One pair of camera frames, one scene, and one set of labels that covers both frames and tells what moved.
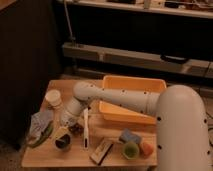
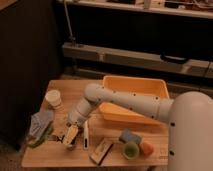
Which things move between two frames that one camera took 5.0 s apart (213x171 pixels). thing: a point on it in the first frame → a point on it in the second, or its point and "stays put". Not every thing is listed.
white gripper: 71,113 → 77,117
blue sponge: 128,136 stays put
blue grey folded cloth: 39,122 stays put
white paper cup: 53,96 stays put
